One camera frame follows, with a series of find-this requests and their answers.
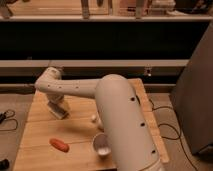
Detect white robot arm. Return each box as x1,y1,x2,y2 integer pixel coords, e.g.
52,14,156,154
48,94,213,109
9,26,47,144
35,67,165,171

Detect white lotion bottle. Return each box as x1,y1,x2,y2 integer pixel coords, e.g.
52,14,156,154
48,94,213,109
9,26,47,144
91,115,104,130

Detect orange carrot toy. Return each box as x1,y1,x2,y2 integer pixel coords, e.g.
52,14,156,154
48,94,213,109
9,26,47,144
49,138,69,152

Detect white paper cup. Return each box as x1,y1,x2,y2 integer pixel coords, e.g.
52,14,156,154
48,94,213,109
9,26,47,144
92,133,111,157

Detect black object bottom left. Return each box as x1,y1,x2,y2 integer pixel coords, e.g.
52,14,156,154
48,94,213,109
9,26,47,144
0,159,10,170

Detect dark grey cabinet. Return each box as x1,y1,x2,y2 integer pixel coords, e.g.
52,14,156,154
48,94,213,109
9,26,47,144
170,20,213,155

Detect black cable on left floor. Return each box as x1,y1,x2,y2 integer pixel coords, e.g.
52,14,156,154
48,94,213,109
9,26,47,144
0,108,19,133

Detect black cable on floor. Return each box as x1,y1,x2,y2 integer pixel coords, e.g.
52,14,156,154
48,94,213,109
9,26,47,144
0,108,19,133
146,96,201,171

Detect black cable on right floor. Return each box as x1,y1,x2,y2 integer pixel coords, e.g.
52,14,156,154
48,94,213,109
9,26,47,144
146,96,201,171

